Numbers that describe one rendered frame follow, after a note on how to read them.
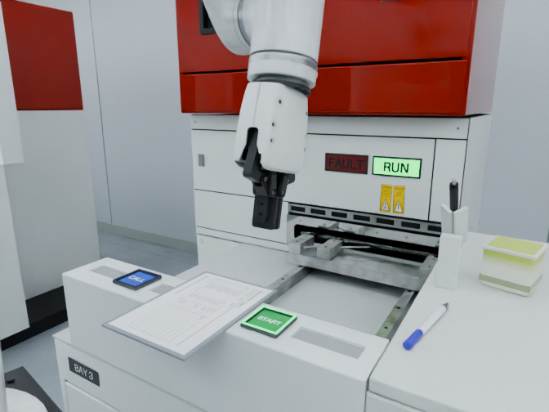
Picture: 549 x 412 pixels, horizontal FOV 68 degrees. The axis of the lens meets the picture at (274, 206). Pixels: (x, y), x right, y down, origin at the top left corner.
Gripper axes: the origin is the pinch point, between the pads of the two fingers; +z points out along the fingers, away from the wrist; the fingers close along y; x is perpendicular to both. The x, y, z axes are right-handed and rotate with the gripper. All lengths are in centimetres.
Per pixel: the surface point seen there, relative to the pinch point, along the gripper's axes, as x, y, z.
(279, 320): 1.3, -4.1, 14.6
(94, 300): -31.2, 0.5, 18.9
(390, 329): 9.9, -30.8, 20.6
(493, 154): 14, -205, -31
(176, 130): -220, -203, -37
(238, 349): -1.7, 0.7, 18.0
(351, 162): -11, -57, -11
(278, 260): -29, -56, 18
